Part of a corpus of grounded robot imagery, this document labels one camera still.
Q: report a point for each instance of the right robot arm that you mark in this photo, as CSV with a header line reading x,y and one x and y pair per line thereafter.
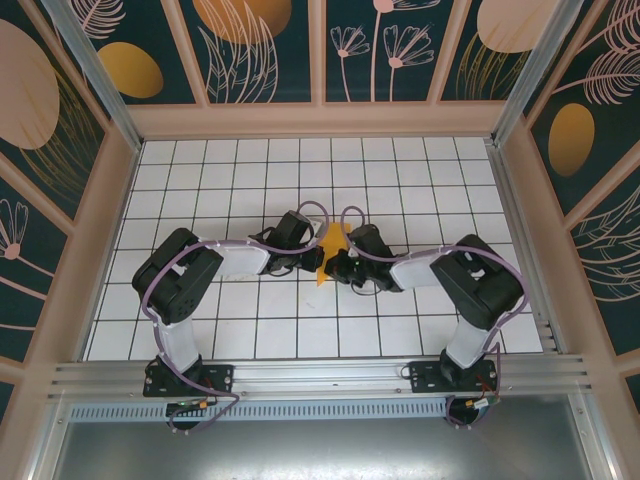
x,y
415,272

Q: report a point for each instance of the aluminium frame bar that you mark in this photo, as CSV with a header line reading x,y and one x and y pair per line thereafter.
x,y
597,440
47,440

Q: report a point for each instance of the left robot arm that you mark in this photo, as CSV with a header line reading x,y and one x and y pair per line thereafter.
x,y
240,257

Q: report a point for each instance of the aluminium side rail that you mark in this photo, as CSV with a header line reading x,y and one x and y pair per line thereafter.
x,y
520,200

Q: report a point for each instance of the orange paper sheet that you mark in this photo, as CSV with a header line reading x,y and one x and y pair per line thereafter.
x,y
334,240

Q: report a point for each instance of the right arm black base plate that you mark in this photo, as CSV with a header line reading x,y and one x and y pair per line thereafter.
x,y
422,380

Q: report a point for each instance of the long aluminium mounting rail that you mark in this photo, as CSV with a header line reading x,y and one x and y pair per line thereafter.
x,y
320,375

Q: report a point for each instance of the aluminium corner post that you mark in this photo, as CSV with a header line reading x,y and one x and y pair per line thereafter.
x,y
95,70
540,60

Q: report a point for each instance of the grey metal sheet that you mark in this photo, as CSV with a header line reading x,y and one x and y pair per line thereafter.
x,y
320,452

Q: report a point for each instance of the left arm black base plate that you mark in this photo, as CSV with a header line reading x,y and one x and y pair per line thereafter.
x,y
220,380

